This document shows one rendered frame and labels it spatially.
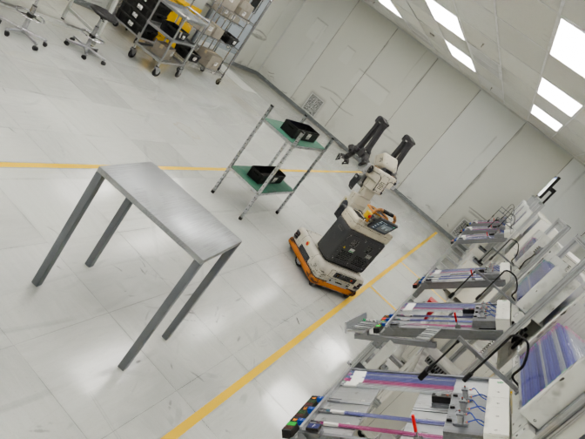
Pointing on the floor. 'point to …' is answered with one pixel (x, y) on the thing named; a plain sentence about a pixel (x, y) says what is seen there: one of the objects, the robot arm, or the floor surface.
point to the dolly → (132, 22)
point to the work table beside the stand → (204, 240)
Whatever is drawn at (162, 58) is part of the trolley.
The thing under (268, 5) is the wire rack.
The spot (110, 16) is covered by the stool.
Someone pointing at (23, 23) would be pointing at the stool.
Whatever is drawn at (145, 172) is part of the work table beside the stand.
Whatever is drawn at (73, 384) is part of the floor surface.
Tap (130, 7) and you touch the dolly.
